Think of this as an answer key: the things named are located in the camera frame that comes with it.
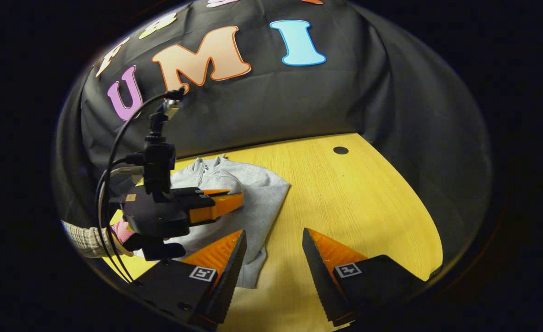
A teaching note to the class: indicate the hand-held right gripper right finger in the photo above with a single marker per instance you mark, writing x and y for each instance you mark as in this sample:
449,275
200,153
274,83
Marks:
319,276

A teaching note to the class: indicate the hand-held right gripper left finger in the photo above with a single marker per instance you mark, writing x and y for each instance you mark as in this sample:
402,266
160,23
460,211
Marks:
229,276

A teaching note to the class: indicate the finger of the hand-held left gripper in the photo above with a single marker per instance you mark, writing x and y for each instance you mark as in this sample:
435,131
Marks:
216,208
206,191

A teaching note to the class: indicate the grey zip-neck sweatshirt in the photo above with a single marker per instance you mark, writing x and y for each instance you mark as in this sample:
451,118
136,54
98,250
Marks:
257,198

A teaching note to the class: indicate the black backdrop cloth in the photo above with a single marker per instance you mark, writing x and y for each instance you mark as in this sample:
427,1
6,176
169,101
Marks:
299,101

